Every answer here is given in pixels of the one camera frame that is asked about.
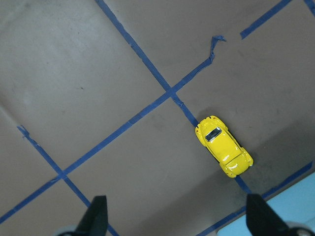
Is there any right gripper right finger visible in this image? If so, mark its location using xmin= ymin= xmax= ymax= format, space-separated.
xmin=246 ymin=194 xmax=289 ymax=236

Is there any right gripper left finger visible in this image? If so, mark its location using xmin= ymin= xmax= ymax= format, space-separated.
xmin=74 ymin=195 xmax=108 ymax=236

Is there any yellow beetle toy car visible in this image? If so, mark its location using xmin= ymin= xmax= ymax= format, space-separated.
xmin=195 ymin=116 xmax=253 ymax=178

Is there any light blue plastic bin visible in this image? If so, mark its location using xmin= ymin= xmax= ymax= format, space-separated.
xmin=218 ymin=176 xmax=315 ymax=236

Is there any brown paper table cover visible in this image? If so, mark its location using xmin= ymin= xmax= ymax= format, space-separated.
xmin=0 ymin=0 xmax=315 ymax=236

